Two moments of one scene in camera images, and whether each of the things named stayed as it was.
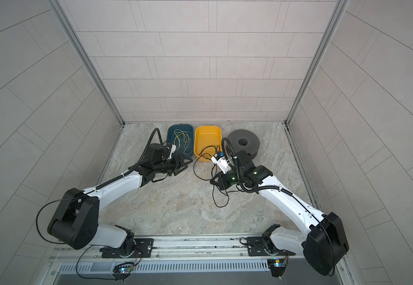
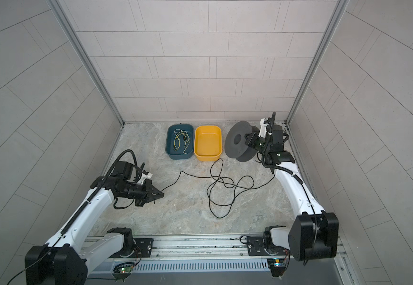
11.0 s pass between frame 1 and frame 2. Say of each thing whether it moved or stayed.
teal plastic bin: stayed
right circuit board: stayed
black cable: moved
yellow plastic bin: stayed
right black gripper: moved
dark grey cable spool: moved
